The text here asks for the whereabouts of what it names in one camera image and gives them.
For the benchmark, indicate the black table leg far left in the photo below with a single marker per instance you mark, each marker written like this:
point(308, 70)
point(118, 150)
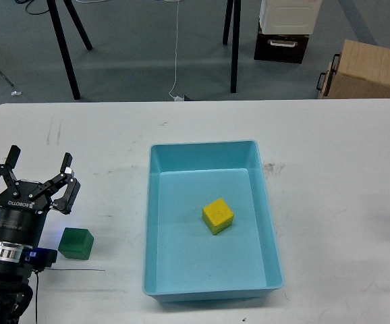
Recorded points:
point(54, 14)

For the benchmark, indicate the light wooden box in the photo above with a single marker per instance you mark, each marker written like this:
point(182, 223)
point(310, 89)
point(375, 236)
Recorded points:
point(359, 71)

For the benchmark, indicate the light blue plastic bin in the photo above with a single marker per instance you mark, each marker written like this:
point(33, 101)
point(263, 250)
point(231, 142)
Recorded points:
point(209, 231)

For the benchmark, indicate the white plastic container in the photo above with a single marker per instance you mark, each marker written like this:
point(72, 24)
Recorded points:
point(285, 17)

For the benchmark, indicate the dark brown drawer box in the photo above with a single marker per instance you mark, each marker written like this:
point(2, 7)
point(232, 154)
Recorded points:
point(285, 48)

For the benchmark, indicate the green wooden block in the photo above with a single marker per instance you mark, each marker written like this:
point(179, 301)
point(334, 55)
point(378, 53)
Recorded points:
point(76, 243)

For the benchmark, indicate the yellow wooden block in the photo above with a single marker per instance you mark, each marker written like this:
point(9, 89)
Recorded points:
point(217, 216)

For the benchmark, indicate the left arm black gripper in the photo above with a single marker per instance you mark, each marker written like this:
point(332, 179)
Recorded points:
point(19, 216)

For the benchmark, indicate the black table leg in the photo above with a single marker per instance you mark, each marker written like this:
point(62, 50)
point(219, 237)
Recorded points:
point(54, 14)
point(236, 15)

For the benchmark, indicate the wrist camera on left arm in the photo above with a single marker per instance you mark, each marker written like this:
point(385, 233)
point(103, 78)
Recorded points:
point(38, 258)

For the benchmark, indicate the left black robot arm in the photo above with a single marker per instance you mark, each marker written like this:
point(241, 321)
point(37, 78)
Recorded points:
point(15, 291)

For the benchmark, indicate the white scrap on floor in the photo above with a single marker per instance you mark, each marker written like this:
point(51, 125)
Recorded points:
point(16, 93)

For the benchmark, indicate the black table leg angled left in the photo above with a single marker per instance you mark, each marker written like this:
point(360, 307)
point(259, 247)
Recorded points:
point(78, 24)

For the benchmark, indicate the black table leg angled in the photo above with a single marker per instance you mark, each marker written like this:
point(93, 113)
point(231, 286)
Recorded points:
point(227, 22)
point(78, 24)

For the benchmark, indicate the black table leg right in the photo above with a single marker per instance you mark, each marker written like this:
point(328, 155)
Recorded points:
point(236, 15)

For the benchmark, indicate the black table leg angled right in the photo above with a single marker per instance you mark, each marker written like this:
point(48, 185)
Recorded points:
point(227, 22)

